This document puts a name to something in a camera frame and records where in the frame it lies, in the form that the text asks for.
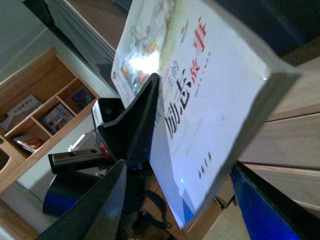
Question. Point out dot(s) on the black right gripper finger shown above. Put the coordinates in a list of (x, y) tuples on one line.
[(269, 214)]

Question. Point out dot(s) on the blue book in bookcase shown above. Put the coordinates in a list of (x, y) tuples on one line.
[(82, 99)]

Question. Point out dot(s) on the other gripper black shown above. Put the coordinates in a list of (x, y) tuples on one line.
[(82, 155)]

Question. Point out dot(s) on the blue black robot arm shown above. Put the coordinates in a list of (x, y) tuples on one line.
[(135, 195)]

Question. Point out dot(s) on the distant wooden bookcase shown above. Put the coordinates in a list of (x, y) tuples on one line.
[(51, 81)]

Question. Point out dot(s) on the colourful book in bookcase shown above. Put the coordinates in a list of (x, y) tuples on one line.
[(57, 118)]

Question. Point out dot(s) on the white book with Chinese title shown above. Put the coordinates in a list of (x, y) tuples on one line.
[(219, 81)]

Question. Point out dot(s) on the red white book in bookcase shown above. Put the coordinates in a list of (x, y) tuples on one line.
[(29, 142)]

